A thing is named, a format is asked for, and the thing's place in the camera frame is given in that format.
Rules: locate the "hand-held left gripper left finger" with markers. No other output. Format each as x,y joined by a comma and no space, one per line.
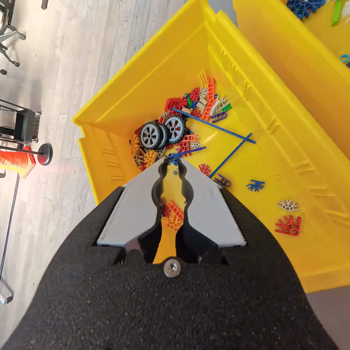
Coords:
126,219

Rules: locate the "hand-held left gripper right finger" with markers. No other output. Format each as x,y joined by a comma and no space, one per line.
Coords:
216,219

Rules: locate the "yellow plastic bin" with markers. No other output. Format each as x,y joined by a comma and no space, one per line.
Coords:
295,60
257,164

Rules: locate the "grey rod with blue connector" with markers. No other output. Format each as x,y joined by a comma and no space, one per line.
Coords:
174,158

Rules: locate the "grey toy wheel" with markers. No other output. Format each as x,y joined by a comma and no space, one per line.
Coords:
151,135
176,128

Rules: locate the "black round stand base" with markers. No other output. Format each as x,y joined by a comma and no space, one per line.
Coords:
44,154

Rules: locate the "pile of toy building pieces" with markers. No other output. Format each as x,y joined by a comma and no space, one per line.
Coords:
172,104

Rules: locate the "orange traffic cone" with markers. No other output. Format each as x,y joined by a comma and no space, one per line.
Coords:
16,161

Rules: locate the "black metal cart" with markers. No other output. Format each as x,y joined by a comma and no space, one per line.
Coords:
19,123

